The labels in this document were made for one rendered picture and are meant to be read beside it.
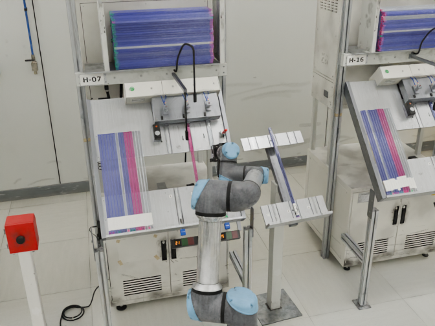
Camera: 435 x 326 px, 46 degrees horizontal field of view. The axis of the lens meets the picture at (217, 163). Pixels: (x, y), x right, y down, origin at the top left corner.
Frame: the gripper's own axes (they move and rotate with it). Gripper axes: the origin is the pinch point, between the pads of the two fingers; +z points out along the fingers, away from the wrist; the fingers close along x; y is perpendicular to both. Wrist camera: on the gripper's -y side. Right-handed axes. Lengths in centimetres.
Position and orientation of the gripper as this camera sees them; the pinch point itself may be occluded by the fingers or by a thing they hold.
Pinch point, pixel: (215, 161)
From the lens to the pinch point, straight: 259.7
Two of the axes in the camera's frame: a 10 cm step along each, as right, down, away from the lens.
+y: -1.2, -9.9, 0.5
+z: -2.2, 0.8, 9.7
